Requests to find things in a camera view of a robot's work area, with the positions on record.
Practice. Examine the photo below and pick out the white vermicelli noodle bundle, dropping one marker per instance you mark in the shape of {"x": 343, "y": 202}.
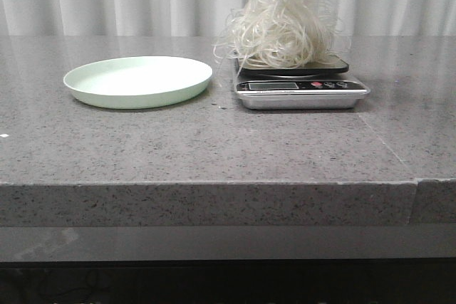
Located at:
{"x": 279, "y": 34}

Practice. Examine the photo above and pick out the silver black kitchen scale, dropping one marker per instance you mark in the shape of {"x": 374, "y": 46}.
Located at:
{"x": 312, "y": 86}

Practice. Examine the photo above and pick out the pale green round plate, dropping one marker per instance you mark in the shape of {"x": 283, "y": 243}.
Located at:
{"x": 138, "y": 82}

